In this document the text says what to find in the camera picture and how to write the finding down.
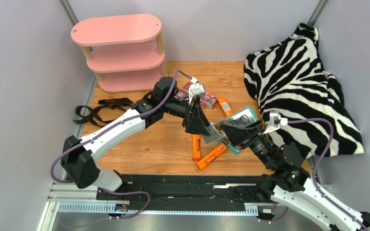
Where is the red toothpaste box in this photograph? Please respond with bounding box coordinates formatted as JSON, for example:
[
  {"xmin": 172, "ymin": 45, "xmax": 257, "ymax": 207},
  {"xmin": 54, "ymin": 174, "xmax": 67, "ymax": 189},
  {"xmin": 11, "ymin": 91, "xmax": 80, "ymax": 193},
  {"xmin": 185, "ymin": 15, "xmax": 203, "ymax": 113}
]
[
  {"xmin": 183, "ymin": 82, "xmax": 218, "ymax": 109},
  {"xmin": 175, "ymin": 89, "xmax": 189, "ymax": 102}
]

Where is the zebra print cloth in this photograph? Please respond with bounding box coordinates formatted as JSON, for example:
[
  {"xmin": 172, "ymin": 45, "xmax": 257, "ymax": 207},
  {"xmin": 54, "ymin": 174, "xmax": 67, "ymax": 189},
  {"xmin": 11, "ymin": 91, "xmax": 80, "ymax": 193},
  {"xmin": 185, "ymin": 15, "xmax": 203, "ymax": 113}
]
[{"xmin": 243, "ymin": 23, "xmax": 365, "ymax": 158}]

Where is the red toothpaste box middle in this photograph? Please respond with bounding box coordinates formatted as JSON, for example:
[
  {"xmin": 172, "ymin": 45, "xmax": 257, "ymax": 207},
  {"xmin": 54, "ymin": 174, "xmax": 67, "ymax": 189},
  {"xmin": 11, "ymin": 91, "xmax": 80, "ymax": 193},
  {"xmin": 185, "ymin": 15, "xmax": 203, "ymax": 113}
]
[{"xmin": 175, "ymin": 89, "xmax": 189, "ymax": 102}]

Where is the pink three-tier shelf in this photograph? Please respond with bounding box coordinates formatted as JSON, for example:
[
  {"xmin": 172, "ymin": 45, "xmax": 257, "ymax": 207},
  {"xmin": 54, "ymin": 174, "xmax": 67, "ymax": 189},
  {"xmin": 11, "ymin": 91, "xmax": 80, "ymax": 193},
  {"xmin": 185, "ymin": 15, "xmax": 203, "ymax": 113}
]
[{"xmin": 70, "ymin": 13, "xmax": 168, "ymax": 93}]

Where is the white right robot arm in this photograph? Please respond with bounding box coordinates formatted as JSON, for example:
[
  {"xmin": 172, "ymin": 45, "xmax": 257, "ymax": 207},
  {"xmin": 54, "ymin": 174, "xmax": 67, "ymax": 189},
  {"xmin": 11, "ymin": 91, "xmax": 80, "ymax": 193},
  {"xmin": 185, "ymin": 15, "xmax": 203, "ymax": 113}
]
[{"xmin": 220, "ymin": 122, "xmax": 370, "ymax": 231}]

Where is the orange toothpaste box far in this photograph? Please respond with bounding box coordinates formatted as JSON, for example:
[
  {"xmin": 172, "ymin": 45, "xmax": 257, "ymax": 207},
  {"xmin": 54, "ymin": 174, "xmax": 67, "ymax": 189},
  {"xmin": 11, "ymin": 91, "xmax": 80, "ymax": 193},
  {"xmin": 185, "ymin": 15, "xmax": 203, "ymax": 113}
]
[{"xmin": 218, "ymin": 97, "xmax": 233, "ymax": 116}]

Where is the orange toothpaste box upright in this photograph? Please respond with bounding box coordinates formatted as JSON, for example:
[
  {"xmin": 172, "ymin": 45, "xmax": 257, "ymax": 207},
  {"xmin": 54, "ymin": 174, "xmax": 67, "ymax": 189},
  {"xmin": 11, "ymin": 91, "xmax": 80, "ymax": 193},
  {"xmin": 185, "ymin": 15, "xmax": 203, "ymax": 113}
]
[{"xmin": 192, "ymin": 134, "xmax": 201, "ymax": 161}]

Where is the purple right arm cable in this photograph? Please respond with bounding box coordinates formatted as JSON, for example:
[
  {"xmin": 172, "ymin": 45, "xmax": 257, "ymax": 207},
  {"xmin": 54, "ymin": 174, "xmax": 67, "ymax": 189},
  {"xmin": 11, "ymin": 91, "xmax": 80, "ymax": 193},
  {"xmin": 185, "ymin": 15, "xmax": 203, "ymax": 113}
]
[{"xmin": 284, "ymin": 117, "xmax": 370, "ymax": 231}]

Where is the teal silver toothpaste box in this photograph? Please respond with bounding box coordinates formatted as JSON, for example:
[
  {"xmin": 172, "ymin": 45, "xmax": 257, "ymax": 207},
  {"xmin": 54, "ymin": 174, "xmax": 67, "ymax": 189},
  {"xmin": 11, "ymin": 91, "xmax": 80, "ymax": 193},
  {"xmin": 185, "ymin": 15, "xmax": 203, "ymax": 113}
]
[{"xmin": 221, "ymin": 137, "xmax": 242, "ymax": 155}]

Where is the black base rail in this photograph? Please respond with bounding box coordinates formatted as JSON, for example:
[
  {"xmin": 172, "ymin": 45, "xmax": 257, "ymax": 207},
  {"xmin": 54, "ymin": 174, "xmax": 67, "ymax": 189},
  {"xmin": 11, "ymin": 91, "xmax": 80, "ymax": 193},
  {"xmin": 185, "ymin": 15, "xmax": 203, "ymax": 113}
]
[{"xmin": 47, "ymin": 173, "xmax": 301, "ymax": 217}]

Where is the black orange strap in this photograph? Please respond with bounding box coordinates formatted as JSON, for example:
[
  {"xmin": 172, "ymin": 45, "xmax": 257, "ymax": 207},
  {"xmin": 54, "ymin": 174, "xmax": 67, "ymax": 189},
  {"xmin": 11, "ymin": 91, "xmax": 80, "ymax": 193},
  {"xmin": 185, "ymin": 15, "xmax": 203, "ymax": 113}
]
[{"xmin": 73, "ymin": 97, "xmax": 134, "ymax": 127}]

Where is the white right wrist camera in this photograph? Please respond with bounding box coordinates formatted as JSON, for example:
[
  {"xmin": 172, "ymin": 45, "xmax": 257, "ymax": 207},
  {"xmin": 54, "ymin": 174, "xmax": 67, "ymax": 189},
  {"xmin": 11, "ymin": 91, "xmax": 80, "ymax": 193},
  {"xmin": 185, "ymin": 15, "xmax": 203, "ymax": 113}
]
[{"xmin": 263, "ymin": 110, "xmax": 288, "ymax": 134}]

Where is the red toothpaste box back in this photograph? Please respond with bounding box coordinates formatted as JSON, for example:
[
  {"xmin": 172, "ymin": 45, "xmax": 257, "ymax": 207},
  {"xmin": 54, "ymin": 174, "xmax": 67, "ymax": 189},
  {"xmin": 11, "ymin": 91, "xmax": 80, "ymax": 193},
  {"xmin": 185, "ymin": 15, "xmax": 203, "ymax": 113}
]
[{"xmin": 183, "ymin": 82, "xmax": 218, "ymax": 109}]

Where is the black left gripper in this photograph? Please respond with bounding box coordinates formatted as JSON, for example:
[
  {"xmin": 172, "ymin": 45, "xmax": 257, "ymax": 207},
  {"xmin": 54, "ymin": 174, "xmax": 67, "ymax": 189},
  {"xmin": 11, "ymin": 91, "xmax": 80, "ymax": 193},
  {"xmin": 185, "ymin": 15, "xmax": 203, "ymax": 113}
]
[{"xmin": 162, "ymin": 95, "xmax": 210, "ymax": 136}]

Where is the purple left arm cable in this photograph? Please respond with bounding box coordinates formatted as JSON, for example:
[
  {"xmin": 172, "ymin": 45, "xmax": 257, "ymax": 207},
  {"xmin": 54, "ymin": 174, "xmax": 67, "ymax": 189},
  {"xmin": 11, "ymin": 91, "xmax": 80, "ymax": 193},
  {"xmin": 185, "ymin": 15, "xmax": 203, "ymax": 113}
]
[{"xmin": 50, "ymin": 69, "xmax": 198, "ymax": 222}]

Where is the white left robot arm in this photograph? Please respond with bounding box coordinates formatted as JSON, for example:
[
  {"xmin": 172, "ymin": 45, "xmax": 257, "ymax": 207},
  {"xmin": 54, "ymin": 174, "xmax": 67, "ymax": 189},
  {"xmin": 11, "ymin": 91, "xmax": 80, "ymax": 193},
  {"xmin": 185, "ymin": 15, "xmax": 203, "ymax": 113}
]
[{"xmin": 60, "ymin": 77, "xmax": 211, "ymax": 192}]

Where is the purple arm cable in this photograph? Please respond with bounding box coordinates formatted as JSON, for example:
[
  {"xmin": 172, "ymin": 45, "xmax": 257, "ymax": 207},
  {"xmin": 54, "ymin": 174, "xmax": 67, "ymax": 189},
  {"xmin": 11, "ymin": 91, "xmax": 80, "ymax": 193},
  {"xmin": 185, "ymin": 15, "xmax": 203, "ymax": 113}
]
[
  {"xmin": 50, "ymin": 69, "xmax": 198, "ymax": 222},
  {"xmin": 284, "ymin": 117, "xmax": 370, "ymax": 231}
]

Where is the orange toothpaste box diagonal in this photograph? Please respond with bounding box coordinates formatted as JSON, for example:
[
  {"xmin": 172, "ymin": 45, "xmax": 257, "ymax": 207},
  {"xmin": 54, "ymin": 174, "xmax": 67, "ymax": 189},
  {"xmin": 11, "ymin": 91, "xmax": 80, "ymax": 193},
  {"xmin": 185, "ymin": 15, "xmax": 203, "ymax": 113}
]
[{"xmin": 196, "ymin": 144, "xmax": 227, "ymax": 170}]

